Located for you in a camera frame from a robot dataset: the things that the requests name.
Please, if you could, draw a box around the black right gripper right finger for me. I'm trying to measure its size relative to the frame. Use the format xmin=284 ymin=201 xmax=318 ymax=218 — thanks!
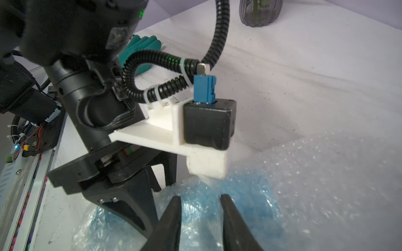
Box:
xmin=220 ymin=194 xmax=263 ymax=251

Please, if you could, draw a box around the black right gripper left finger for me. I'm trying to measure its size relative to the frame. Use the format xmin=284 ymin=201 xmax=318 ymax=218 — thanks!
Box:
xmin=141 ymin=196 xmax=182 ymax=251

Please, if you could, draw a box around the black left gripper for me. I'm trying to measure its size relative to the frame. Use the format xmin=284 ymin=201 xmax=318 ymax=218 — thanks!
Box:
xmin=47 ymin=142 xmax=177 ymax=238

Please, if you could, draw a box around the blue wine glass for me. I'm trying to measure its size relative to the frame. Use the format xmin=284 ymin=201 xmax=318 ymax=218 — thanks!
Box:
xmin=72 ymin=169 xmax=283 ymax=251

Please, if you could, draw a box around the clear bubble wrap sheet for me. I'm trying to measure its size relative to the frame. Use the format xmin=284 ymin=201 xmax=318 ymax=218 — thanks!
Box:
xmin=71 ymin=130 xmax=402 ymax=251

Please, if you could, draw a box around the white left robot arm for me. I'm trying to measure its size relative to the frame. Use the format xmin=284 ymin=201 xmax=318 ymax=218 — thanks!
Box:
xmin=1 ymin=1 xmax=177 ymax=238

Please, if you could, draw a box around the green glove on table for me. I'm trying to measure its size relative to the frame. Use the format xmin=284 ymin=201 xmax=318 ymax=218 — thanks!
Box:
xmin=117 ymin=35 xmax=162 ymax=67

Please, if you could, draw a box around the dark ribbed vase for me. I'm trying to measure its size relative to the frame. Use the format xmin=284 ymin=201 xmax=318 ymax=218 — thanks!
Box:
xmin=239 ymin=0 xmax=284 ymax=27

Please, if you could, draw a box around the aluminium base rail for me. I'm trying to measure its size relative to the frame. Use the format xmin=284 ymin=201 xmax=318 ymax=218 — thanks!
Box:
xmin=1 ymin=112 xmax=66 ymax=251

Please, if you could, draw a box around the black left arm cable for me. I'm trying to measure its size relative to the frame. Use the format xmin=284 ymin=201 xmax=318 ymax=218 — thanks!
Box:
xmin=121 ymin=0 xmax=231 ymax=104

